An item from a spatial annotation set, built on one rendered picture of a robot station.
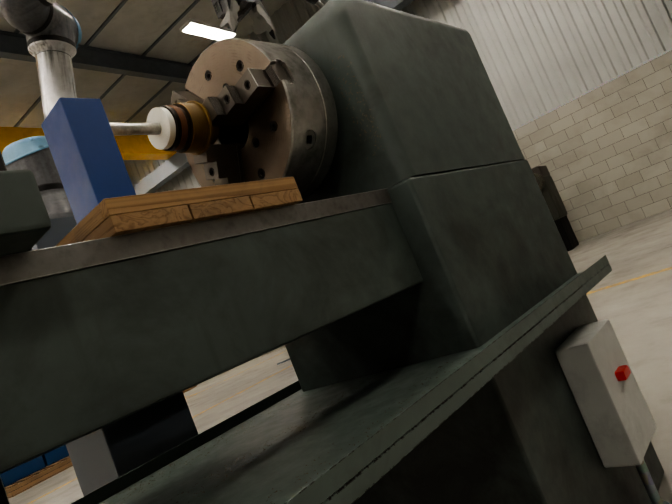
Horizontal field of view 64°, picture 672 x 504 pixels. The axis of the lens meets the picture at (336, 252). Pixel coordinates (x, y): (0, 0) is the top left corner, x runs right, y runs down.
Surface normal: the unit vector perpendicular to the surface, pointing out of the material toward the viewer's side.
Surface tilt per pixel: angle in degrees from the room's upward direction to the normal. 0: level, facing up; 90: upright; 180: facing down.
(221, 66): 90
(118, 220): 90
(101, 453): 90
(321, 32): 90
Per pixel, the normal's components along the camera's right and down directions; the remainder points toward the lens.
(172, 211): 0.69, -0.33
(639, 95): -0.54, 0.15
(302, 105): 0.76, -0.11
